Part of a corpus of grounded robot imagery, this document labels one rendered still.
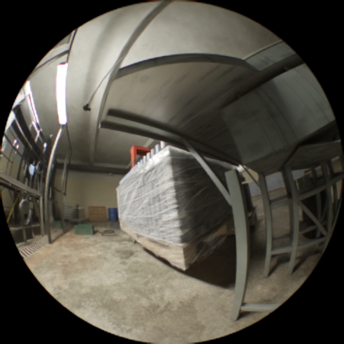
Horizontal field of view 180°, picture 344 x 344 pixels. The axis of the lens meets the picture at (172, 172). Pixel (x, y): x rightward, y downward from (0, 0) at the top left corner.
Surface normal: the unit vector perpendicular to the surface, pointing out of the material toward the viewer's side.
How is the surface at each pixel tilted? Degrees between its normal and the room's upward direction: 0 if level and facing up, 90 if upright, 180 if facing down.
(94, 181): 90
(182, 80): 180
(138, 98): 180
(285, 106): 90
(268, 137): 90
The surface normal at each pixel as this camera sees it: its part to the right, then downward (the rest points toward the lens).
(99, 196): 0.61, -0.33
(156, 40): 0.15, 0.94
